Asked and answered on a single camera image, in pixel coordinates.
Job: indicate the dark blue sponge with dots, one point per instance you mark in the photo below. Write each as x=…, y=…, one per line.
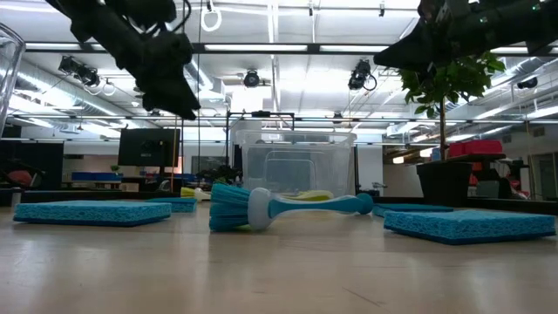
x=174, y=204
x=414, y=208

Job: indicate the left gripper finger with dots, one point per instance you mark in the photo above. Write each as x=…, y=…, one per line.
x=174, y=102

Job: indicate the clear shallow plastic tray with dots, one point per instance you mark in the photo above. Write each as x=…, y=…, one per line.
x=8, y=65

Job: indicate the black aluminium table frame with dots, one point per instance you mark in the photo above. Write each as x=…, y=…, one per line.
x=87, y=196

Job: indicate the light blue sponge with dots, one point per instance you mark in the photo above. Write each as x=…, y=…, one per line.
x=468, y=224
x=91, y=213

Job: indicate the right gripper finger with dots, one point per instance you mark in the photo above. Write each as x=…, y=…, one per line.
x=418, y=50

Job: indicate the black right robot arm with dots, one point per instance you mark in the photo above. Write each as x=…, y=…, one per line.
x=532, y=26

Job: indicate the green leafy plant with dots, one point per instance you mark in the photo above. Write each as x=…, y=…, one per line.
x=457, y=80

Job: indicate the black overhead camera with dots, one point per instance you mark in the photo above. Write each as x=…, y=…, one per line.
x=80, y=72
x=359, y=74
x=527, y=83
x=251, y=78

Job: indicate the black partition screen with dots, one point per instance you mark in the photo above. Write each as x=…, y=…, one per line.
x=32, y=165

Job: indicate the red storage box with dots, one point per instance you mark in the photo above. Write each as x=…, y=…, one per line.
x=475, y=147

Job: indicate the clear deep plastic bin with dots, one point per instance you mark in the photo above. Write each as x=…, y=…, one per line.
x=301, y=165

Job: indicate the black monitor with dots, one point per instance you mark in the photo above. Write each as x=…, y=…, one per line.
x=148, y=146

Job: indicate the black plant pot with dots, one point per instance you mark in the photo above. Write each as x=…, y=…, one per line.
x=447, y=183

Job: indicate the distant black metal frame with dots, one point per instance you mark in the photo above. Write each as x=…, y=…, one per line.
x=260, y=114

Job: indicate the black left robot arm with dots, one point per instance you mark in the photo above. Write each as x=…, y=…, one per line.
x=100, y=22

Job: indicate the black overhead frame bar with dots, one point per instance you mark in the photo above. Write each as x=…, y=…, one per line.
x=313, y=48

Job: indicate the blue dish brush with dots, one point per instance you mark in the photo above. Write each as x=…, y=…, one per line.
x=283, y=207

